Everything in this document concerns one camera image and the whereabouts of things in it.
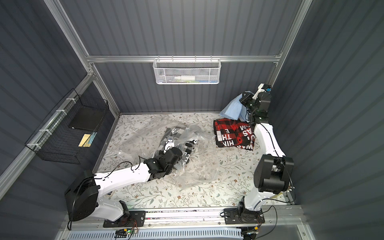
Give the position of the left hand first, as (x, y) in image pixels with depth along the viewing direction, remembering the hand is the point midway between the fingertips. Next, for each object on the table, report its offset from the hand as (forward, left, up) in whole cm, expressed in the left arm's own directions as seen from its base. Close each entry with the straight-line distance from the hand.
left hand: (173, 149), depth 82 cm
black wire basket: (+1, +52, +12) cm, 53 cm away
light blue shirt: (+18, -36, +13) cm, 42 cm away
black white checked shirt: (+8, -6, -7) cm, 12 cm away
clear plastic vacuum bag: (+18, +23, -15) cm, 33 cm away
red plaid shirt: (+17, -38, -7) cm, 43 cm away
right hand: (+23, -38, +22) cm, 50 cm away
